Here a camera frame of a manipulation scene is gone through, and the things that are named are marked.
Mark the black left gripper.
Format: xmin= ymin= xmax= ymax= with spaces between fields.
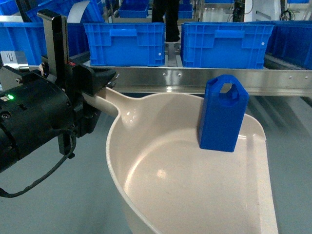
xmin=0 ymin=9 xmax=119 ymax=159

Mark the beige plastic scoop tray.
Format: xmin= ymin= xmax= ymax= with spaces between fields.
xmin=84 ymin=88 xmax=278 ymax=234

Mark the blue plastic part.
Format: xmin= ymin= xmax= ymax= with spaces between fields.
xmin=198 ymin=75 xmax=249 ymax=153

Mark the metal shelf rack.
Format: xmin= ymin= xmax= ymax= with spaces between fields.
xmin=0 ymin=14 xmax=312 ymax=98

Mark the blue bin centre left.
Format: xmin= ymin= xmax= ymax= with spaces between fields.
xmin=83 ymin=23 xmax=165 ymax=67

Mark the blue bin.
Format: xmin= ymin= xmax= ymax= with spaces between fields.
xmin=83 ymin=23 xmax=165 ymax=67
xmin=181 ymin=22 xmax=273 ymax=69

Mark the person in black trousers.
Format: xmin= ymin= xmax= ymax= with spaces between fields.
xmin=152 ymin=0 xmax=180 ymax=42

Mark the blue bin centre right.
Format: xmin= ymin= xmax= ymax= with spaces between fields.
xmin=181 ymin=22 xmax=273 ymax=69

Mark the silver camera box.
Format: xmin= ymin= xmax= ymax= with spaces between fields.
xmin=0 ymin=51 xmax=29 ymax=72

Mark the black cable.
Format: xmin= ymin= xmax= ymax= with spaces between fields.
xmin=0 ymin=128 xmax=78 ymax=198

